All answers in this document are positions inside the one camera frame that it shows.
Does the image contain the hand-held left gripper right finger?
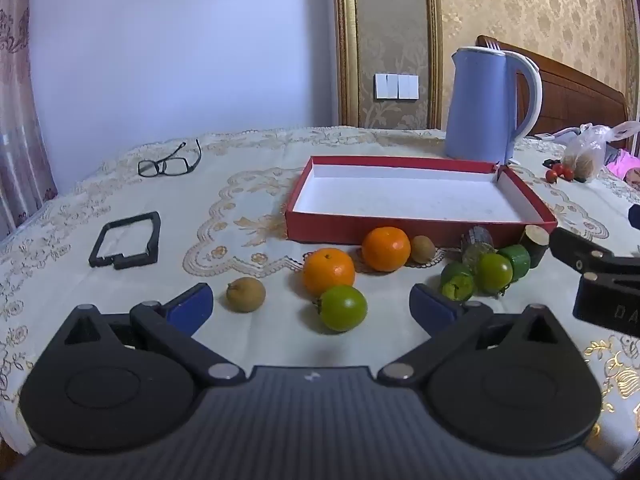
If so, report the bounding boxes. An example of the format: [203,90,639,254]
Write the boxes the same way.
[376,282,576,388]

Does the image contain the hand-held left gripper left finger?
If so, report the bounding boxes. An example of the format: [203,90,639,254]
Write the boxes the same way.
[52,282,247,388]

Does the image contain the brown kiwi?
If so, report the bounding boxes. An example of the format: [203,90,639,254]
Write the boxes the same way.
[226,277,266,314]
[410,235,437,264]

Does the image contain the green tomato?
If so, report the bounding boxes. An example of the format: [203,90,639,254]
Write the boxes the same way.
[475,253,514,296]
[314,285,368,333]

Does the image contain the orange tangerine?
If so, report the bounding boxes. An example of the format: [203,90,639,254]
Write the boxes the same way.
[362,227,412,273]
[302,248,356,297]

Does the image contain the red cardboard box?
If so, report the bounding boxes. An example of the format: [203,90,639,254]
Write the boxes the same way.
[285,156,559,250]

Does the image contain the pink cloth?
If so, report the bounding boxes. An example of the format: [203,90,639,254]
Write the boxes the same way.
[602,150,640,182]

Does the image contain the clear plastic bag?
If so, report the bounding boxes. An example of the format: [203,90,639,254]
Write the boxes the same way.
[562,121,640,183]

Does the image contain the brown wooden headboard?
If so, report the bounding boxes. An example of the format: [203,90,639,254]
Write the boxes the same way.
[476,35,631,138]

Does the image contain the black eyeglasses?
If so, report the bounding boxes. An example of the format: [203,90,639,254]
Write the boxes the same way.
[137,139,202,178]

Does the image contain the cream embroidered tablecloth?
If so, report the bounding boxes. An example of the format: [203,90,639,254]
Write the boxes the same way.
[0,125,640,461]

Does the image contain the blue electric kettle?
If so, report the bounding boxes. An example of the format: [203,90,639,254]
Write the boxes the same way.
[444,46,544,163]

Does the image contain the pink patterned curtain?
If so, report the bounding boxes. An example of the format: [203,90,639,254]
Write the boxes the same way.
[0,0,58,241]

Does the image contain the black square plastic frame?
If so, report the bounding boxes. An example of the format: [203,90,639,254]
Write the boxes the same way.
[89,211,162,271]

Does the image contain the gold wall moulding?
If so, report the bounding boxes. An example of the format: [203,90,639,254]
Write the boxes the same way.
[617,0,640,111]
[332,0,443,130]

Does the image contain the white wall switch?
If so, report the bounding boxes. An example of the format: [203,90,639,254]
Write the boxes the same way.
[374,73,420,101]

